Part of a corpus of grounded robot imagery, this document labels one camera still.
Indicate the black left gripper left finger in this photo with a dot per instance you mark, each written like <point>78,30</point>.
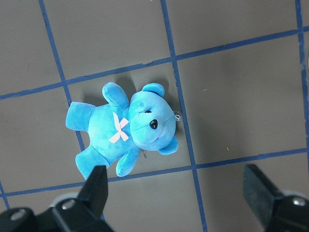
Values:
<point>83,213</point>

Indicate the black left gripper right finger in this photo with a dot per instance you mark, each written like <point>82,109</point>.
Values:
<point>276,210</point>

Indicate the blue teddy bear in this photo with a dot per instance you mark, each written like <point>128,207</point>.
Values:
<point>120,129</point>

